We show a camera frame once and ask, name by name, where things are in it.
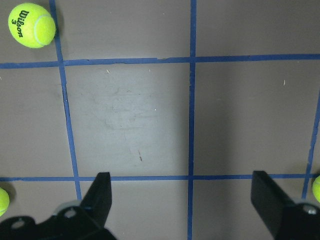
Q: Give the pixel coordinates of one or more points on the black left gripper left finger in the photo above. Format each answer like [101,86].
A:
[97,201]

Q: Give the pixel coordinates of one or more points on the Wilson yellow tennis ball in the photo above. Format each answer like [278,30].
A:
[31,25]

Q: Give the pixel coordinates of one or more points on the Head yellow tennis ball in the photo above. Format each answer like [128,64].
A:
[316,188]

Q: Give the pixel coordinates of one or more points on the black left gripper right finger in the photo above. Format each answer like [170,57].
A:
[272,204]

